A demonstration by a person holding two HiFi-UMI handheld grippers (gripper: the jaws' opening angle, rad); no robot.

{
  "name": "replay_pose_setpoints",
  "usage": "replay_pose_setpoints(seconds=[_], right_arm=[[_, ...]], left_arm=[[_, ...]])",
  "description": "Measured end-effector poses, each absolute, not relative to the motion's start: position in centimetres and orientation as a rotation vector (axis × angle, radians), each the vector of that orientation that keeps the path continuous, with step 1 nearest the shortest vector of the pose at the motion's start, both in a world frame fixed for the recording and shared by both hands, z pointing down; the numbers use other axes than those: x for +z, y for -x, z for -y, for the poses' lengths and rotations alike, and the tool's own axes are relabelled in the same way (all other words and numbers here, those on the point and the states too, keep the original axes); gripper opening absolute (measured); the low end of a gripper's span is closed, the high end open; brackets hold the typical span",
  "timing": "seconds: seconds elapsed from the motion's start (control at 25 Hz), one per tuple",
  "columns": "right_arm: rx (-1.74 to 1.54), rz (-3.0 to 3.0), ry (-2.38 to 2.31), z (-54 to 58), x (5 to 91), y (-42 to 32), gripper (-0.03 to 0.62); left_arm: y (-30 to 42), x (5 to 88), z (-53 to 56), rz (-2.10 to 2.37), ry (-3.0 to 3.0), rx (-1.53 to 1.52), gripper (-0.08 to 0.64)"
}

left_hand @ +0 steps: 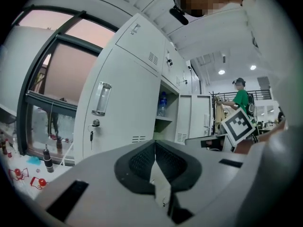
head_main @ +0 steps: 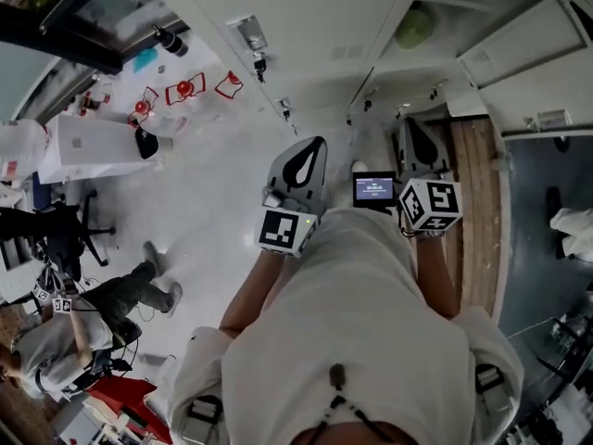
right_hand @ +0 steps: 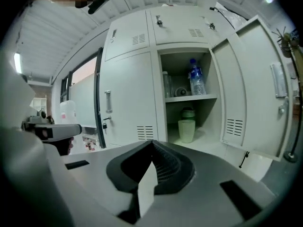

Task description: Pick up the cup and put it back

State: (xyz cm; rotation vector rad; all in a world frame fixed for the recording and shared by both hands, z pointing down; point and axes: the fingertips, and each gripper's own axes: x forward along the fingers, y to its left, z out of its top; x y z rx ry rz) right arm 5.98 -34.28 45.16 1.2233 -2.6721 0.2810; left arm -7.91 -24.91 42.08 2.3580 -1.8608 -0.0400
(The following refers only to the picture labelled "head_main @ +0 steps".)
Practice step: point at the small black screen device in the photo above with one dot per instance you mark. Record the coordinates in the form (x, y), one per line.
(373, 190)

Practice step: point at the white bin black lid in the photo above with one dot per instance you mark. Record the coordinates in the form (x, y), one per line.
(146, 144)

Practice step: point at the dark framed window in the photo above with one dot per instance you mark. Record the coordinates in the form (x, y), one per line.
(116, 12)

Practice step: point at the white box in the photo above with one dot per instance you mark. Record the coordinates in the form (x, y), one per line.
(92, 151)

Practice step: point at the grey metal cabinet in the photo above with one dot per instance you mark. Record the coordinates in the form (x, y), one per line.
(301, 26)

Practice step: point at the black office chair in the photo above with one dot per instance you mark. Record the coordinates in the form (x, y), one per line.
(55, 230)

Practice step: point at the dark blue bin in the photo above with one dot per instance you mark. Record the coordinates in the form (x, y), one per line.
(41, 193)

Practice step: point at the wooden slatted platform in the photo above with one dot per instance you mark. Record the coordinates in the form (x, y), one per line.
(477, 248)

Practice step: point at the person's white shirt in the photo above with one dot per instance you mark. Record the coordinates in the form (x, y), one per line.
(361, 295)

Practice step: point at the person's white shoe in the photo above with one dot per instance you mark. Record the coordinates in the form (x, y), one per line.
(360, 166)

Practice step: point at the person's left forearm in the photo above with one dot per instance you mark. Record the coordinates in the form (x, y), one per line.
(250, 295)

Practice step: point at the teal plastic item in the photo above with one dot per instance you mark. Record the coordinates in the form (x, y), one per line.
(144, 60)

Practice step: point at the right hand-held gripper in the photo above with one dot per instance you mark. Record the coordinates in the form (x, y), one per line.
(442, 197)

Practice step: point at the black clip microphone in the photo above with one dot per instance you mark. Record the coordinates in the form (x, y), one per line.
(338, 374)

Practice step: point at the large clear water jug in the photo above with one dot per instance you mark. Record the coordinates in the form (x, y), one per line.
(21, 151)

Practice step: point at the green item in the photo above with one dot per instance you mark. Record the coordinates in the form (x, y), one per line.
(414, 30)

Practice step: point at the black bottle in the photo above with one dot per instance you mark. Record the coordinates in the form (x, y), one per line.
(173, 42)

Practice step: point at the glass top table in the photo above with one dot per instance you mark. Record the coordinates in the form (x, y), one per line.
(556, 355)

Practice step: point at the person's right forearm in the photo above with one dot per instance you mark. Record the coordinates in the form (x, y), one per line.
(437, 281)

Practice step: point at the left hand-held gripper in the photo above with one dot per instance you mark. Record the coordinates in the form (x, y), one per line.
(278, 230)

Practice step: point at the red box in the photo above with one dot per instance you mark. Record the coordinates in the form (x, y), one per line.
(125, 397)

